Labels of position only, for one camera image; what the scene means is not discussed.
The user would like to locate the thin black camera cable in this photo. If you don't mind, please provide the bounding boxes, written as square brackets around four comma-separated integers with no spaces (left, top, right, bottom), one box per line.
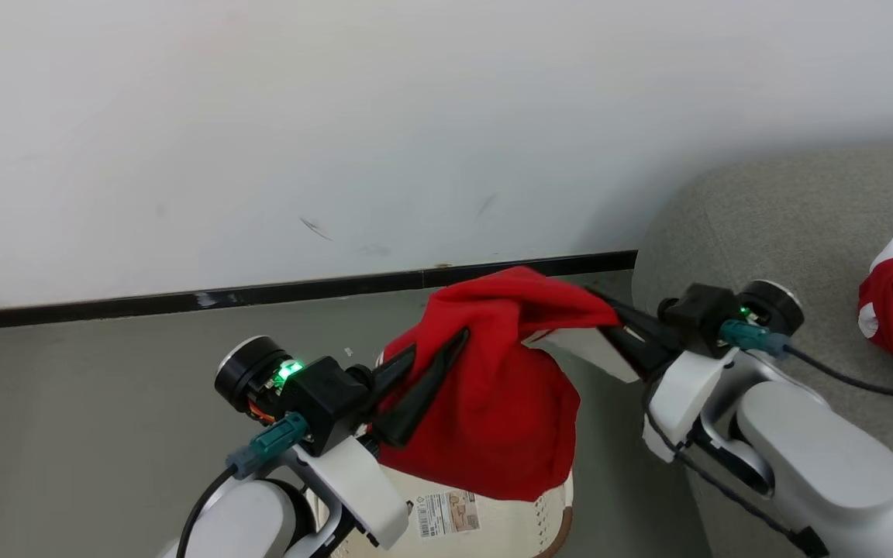
[784,344,893,401]
[175,463,240,558]

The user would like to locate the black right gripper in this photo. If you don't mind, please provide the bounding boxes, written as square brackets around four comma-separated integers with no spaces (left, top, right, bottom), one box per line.
[586,279,805,383]

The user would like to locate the white perforated plastic laundry basket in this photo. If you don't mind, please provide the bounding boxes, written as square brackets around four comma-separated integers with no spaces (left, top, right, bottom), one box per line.
[315,465,575,558]

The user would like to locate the teal cable connector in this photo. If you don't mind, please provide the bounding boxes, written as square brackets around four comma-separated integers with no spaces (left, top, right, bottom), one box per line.
[226,412,310,480]
[719,319,793,358]

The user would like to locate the red shorts with white stripes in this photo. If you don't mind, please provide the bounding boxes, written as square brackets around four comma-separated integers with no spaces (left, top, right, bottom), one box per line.
[373,266,641,503]

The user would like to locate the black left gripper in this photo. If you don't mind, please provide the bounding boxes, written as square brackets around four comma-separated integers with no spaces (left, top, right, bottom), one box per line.
[214,328,471,458]

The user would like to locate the grey fabric sofa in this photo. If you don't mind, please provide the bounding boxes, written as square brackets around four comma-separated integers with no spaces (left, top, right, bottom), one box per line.
[633,139,893,558]

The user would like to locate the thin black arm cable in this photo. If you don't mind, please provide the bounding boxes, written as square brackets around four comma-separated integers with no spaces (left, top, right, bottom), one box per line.
[643,380,832,558]

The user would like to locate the paper label sticker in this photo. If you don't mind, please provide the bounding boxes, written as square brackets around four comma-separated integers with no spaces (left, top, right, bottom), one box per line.
[415,490,481,540]

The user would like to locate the black wall baseboard strip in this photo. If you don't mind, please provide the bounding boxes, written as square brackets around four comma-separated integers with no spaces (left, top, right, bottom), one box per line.
[0,250,639,334]

